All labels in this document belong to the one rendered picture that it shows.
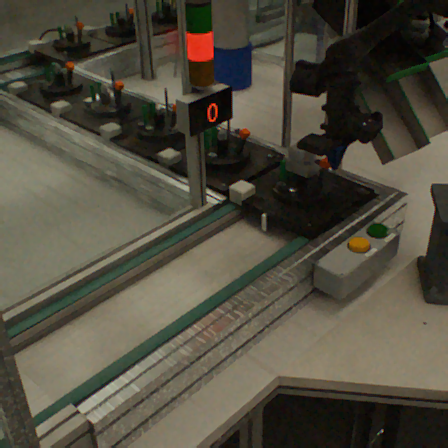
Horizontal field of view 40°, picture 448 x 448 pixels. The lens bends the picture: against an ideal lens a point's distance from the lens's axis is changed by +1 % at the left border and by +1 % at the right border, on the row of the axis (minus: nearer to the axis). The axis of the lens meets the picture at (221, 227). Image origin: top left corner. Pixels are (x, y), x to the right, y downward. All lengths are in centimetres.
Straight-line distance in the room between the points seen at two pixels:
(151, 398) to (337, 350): 37
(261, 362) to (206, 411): 15
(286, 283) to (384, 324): 22
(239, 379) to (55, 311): 36
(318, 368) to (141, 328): 33
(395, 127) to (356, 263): 48
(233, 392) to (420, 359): 35
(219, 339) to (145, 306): 19
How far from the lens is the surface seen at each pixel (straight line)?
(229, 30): 225
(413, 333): 127
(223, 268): 129
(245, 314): 112
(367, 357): 120
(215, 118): 128
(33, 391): 111
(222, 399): 112
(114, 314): 121
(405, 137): 163
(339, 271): 123
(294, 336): 122
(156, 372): 103
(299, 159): 139
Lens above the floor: 171
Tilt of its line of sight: 34 degrees down
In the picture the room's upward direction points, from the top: 2 degrees counter-clockwise
